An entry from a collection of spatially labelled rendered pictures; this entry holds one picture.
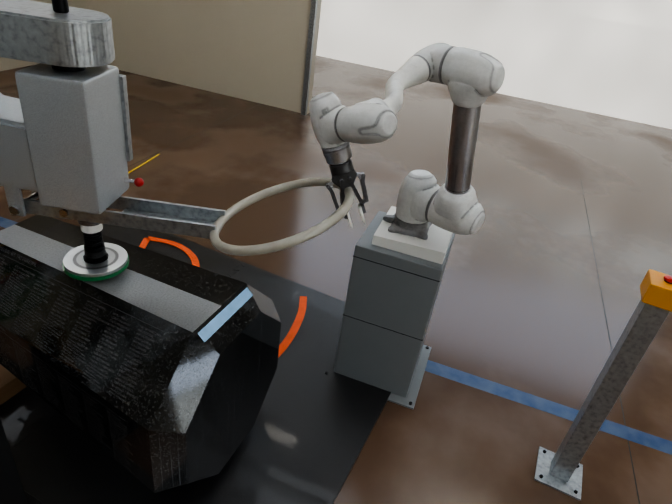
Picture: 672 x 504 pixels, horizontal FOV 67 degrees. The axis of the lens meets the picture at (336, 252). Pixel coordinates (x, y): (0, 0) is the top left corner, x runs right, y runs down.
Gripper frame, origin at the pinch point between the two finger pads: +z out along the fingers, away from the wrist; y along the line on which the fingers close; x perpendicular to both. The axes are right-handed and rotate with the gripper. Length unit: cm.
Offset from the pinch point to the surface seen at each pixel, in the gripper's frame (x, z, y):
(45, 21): 0, -80, 64
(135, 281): -13, 4, 82
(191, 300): -3, 13, 63
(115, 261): -17, -4, 86
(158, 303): -1, 9, 73
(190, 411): 26, 36, 71
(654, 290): 24, 50, -90
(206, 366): 18, 27, 62
